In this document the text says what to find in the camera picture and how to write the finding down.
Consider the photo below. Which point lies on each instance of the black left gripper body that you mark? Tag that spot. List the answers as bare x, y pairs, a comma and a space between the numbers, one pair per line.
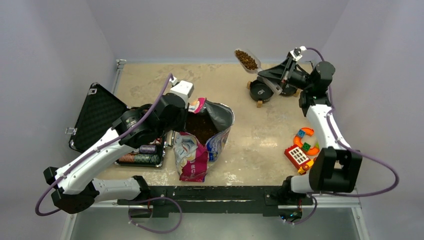
179, 124

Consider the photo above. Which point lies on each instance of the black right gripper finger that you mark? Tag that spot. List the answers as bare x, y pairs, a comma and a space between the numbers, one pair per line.
277, 81
277, 70

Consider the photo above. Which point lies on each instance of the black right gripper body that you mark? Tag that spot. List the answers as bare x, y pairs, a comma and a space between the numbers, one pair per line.
300, 80

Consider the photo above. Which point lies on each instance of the clear plastic scoop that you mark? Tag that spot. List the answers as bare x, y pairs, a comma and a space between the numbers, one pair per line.
252, 65

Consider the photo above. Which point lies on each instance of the pink pet food bag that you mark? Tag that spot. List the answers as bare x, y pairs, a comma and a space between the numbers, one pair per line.
198, 147

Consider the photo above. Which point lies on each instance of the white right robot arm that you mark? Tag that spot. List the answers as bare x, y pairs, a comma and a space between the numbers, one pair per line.
336, 167

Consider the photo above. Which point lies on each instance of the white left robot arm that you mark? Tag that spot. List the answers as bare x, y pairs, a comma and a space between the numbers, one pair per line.
74, 187

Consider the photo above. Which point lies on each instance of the black cat bowl right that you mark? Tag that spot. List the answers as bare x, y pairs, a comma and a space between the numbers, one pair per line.
289, 91

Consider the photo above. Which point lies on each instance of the black cat bowl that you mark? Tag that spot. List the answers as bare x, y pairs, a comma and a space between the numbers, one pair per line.
289, 91
259, 91

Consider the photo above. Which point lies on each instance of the black cat bowl left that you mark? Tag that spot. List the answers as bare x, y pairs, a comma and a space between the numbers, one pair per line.
259, 91

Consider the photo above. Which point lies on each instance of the orange curved toy piece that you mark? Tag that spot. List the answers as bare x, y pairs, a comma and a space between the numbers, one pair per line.
303, 140

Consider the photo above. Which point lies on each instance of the red toy brick bus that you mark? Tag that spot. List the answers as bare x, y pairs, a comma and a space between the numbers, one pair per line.
299, 159

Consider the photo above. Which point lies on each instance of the black poker chip case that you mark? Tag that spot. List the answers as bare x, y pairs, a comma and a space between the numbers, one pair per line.
99, 110

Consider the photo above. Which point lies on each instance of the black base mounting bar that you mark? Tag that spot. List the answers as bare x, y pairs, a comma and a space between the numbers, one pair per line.
267, 200

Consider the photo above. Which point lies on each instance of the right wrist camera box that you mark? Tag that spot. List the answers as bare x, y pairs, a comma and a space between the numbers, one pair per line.
296, 53

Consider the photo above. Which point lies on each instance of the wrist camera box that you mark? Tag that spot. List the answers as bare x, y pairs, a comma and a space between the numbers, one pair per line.
181, 88
296, 53

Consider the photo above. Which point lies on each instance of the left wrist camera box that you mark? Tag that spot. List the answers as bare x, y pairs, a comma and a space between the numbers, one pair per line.
181, 88

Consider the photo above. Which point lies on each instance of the aluminium corner rail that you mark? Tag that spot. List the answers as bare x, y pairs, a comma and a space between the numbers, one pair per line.
120, 64

